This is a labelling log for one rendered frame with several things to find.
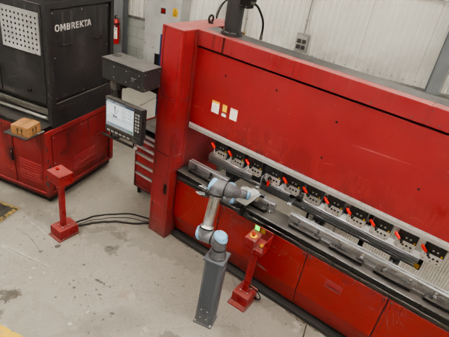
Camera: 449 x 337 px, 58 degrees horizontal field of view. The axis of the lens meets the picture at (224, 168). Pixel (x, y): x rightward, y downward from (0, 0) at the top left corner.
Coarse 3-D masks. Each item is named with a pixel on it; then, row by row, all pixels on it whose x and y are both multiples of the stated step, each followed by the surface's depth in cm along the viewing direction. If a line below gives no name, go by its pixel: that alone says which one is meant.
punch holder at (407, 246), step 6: (402, 234) 311; (408, 234) 308; (396, 240) 315; (408, 240) 309; (414, 240) 307; (396, 246) 317; (402, 246) 314; (408, 246) 311; (414, 246) 308; (408, 252) 312
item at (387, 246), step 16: (208, 160) 445; (224, 160) 433; (240, 176) 426; (272, 192) 408; (304, 208) 392; (320, 208) 382; (336, 224) 376; (368, 240) 361; (400, 256) 348; (416, 256) 341
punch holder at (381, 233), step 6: (378, 222) 319; (384, 222) 316; (372, 228) 324; (378, 228) 321; (384, 228) 318; (390, 228) 315; (372, 234) 325; (378, 234) 322; (384, 234) 319; (384, 240) 321
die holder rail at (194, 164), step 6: (192, 162) 423; (198, 162) 424; (198, 168) 421; (204, 168) 416; (210, 168) 417; (204, 174) 418; (210, 174) 416; (216, 174) 410; (222, 180) 406; (228, 180) 404
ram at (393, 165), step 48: (192, 96) 391; (240, 96) 358; (288, 96) 330; (336, 96) 306; (240, 144) 376; (288, 144) 345; (336, 144) 319; (384, 144) 296; (432, 144) 277; (384, 192) 308; (432, 192) 287; (432, 240) 299
